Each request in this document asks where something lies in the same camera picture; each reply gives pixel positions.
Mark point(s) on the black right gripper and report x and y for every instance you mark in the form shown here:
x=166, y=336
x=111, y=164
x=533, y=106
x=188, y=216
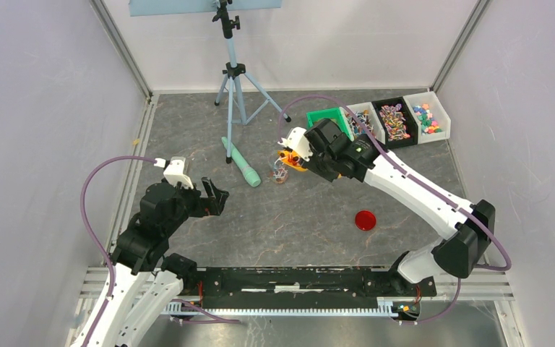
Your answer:
x=311, y=166

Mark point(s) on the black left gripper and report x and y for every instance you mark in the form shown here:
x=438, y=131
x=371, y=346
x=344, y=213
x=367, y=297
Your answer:
x=208, y=205

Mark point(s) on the yellow plastic scoop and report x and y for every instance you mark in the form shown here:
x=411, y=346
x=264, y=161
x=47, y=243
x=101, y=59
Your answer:
x=292, y=159

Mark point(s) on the clear plastic jar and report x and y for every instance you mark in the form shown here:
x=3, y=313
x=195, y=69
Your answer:
x=278, y=172

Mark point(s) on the red jar lid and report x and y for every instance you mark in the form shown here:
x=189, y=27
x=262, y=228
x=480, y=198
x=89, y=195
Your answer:
x=365, y=220

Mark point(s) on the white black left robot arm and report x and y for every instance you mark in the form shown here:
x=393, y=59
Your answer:
x=144, y=278

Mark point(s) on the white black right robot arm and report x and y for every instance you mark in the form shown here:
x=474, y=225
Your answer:
x=464, y=228

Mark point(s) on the black bin with swirl candies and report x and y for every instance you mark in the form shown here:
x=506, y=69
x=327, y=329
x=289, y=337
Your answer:
x=397, y=122

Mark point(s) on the white bin with colourful candies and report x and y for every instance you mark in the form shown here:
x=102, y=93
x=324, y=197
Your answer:
x=432, y=120

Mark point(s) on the mint green tube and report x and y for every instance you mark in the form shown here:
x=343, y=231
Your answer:
x=248, y=173

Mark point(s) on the green plastic candy bin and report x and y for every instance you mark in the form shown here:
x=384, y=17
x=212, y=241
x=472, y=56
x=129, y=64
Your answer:
x=333, y=114

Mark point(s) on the white bin with lollipops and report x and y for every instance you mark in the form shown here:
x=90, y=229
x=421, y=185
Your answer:
x=366, y=114

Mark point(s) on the light blue tripod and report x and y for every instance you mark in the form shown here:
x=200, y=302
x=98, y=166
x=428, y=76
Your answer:
x=232, y=78

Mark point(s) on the light blue board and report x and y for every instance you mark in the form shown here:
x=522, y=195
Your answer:
x=139, y=8

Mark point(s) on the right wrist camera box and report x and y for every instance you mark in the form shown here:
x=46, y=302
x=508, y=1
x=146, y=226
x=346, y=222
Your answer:
x=297, y=142

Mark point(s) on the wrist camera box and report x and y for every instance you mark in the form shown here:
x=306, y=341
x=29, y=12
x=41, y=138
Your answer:
x=174, y=171
x=297, y=142

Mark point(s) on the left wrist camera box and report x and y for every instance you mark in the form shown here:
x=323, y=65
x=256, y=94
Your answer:
x=174, y=171

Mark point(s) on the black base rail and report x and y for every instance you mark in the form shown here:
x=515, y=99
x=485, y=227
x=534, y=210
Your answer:
x=298, y=291

